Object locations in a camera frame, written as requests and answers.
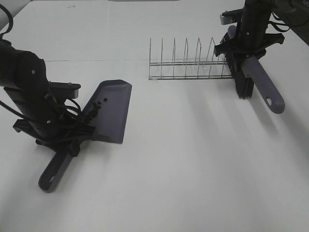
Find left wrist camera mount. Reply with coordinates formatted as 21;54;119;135
49;82;81;100

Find purple plastic dustpan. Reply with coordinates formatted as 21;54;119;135
38;80;132;193

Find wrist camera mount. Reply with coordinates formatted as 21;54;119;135
49;82;81;100
220;9;243;25

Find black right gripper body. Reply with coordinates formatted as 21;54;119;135
214;9;284;57

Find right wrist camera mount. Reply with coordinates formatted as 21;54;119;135
220;9;243;25

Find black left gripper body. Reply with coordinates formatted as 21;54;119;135
12;87;83;146

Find pile of coffee beans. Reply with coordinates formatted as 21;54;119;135
82;98;108;124

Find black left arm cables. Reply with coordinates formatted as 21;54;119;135
0;4;84;143

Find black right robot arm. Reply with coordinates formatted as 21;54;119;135
214;0;309;59

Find chrome wire dish rack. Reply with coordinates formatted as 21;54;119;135
148;38;232;80

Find purple brush with black bristles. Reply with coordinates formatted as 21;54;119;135
221;25;286;114

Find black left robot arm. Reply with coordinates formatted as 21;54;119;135
0;40;94;157

